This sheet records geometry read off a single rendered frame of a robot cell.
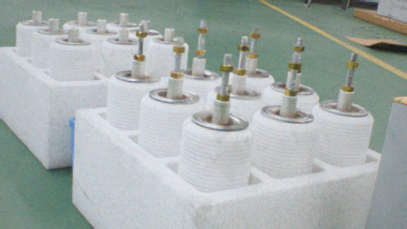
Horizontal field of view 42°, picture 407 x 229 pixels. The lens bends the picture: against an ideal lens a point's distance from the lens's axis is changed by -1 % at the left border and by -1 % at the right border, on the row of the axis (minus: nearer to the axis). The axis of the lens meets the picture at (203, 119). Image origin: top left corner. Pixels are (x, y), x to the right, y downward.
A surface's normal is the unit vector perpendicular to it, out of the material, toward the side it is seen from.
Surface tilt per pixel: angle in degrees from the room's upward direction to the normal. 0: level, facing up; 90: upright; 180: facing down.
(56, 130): 90
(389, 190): 90
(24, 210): 0
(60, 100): 90
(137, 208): 90
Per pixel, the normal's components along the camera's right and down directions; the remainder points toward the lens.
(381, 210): -0.83, 0.07
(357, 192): 0.55, 0.30
